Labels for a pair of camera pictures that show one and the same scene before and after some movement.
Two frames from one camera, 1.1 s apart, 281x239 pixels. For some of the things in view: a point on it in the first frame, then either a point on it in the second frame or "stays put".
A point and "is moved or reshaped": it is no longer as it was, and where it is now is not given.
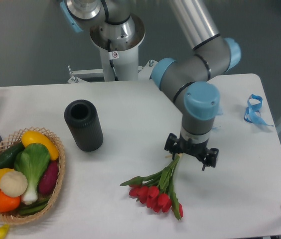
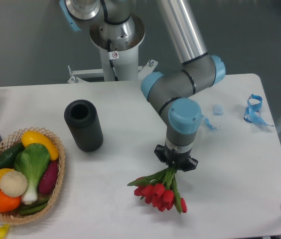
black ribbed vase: [82, 116] stays put
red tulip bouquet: [156, 190] is moved or reshaped
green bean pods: [33, 207] stays put
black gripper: [209, 157] to [180, 161]
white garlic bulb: [13, 183] stays put
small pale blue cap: [220, 112] stays put
